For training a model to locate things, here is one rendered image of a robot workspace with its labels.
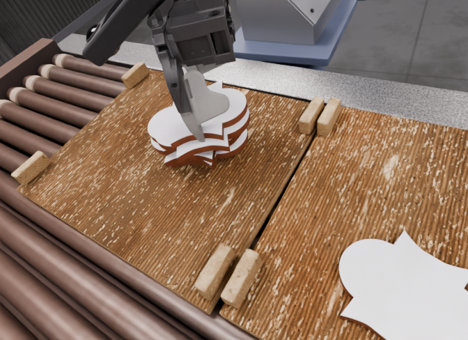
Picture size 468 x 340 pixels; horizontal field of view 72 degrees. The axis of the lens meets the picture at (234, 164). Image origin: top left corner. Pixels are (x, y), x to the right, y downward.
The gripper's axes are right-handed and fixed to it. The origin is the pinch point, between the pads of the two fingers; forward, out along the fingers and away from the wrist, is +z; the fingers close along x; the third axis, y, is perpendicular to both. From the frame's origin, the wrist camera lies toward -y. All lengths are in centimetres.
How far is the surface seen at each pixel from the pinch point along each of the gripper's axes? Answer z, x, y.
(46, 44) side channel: 6, 48, -47
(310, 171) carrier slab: 7.6, -7.6, 14.0
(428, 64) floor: 101, 130, 104
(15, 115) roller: 10, 22, -47
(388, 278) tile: 6.5, -23.2, 19.0
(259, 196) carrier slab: 7.6, -10.5, 6.7
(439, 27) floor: 101, 165, 124
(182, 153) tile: 0.8, -6.9, -2.0
